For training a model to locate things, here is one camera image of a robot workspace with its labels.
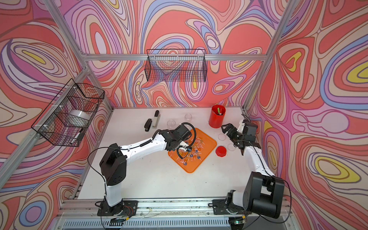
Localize clear white jar lid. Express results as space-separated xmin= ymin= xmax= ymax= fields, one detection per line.
xmin=227 ymin=144 xmax=236 ymax=152

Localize candies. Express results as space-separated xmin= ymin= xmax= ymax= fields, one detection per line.
xmin=176 ymin=138 xmax=204 ymax=166

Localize clear candy jar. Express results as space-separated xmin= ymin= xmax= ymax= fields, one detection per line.
xmin=185 ymin=113 xmax=192 ymax=121

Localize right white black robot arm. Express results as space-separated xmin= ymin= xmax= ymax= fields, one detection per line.
xmin=221 ymin=119 xmax=285 ymax=219

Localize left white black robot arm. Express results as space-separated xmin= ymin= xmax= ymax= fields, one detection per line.
xmin=98 ymin=122 xmax=197 ymax=216

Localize orange plastic tray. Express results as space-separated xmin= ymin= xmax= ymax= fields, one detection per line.
xmin=168 ymin=128 xmax=217 ymax=173

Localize red cup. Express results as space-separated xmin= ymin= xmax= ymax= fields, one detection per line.
xmin=209 ymin=105 xmax=226 ymax=128

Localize beige stapler black top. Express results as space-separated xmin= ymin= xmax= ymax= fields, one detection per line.
xmin=152 ymin=110 xmax=161 ymax=129

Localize black marker in basket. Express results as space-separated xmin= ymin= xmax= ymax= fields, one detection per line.
xmin=74 ymin=128 xmax=85 ymax=142

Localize white roll in basket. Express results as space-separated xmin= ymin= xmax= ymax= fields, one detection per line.
xmin=66 ymin=110 xmax=91 ymax=127

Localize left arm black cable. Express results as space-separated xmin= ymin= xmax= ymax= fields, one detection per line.
xmin=176 ymin=122 xmax=197 ymax=160

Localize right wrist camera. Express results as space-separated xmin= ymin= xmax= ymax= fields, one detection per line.
xmin=237 ymin=119 xmax=249 ymax=134

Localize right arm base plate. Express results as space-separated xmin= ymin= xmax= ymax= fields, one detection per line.
xmin=208 ymin=199 xmax=251 ymax=216

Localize back black wire basket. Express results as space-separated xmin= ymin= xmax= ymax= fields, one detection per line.
xmin=144 ymin=48 xmax=208 ymax=82

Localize black wire basket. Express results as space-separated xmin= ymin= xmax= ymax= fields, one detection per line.
xmin=31 ymin=79 xmax=105 ymax=147
xmin=144 ymin=48 xmax=208 ymax=82

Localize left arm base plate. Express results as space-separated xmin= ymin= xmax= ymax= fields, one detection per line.
xmin=97 ymin=199 xmax=139 ymax=218

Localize left black wire basket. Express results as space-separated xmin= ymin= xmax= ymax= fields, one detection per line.
xmin=31 ymin=79 xmax=105 ymax=147

